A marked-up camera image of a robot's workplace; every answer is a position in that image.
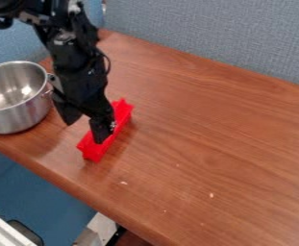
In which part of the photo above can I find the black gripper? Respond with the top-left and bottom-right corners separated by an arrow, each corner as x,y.
52,59 -> 116,144

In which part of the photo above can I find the red plastic block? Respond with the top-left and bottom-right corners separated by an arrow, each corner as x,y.
76,98 -> 133,162

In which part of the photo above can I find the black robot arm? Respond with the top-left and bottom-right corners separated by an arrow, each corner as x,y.
0,0 -> 116,144

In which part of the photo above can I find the metal pot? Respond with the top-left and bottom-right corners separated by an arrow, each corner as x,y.
0,61 -> 55,135

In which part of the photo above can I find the white table leg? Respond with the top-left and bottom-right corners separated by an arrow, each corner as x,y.
72,212 -> 116,246

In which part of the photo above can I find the white appliance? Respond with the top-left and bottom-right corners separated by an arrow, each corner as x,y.
0,218 -> 36,246

